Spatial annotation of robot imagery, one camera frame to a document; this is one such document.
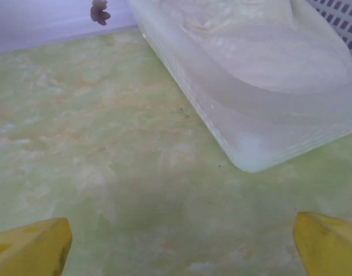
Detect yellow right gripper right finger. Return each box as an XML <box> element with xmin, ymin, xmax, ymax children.
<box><xmin>292</xmin><ymin>212</ymin><xmax>352</xmax><ymax>276</ymax></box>

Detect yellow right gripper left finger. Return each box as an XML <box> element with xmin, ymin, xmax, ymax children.
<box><xmin>0</xmin><ymin>217</ymin><xmax>73</xmax><ymax>276</ymax></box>

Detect white t-shirt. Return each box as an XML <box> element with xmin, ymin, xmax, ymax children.
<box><xmin>180</xmin><ymin>0</ymin><xmax>352</xmax><ymax>93</ymax></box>

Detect white plastic mesh basket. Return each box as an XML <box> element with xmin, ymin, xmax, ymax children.
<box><xmin>126</xmin><ymin>0</ymin><xmax>352</xmax><ymax>174</ymax></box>

